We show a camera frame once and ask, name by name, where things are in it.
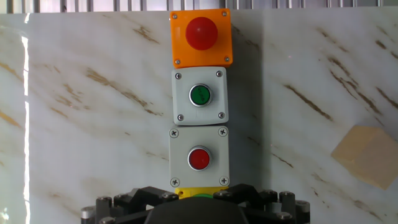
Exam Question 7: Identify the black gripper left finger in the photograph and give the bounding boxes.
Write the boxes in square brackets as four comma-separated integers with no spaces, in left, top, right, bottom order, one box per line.
[81,185,180,224]

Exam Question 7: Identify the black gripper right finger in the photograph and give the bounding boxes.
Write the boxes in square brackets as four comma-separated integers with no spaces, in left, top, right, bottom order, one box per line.
[213,183,311,224]

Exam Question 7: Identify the grey box green button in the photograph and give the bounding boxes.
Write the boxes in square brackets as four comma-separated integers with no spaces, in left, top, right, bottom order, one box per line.
[170,66,229,126]

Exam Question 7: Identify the orange box red mushroom button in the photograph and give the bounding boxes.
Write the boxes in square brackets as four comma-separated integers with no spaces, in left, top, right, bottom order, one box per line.
[169,8,233,69]

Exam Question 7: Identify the yellow box green mushroom button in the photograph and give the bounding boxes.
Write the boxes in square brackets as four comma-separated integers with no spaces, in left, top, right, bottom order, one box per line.
[174,185,229,200]

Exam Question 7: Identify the grey box flat red button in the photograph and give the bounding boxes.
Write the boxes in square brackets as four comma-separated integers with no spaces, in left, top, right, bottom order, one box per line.
[169,125,230,189]

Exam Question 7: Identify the small wooden block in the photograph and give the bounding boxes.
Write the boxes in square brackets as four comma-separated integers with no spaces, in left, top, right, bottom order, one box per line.
[330,125,398,191]

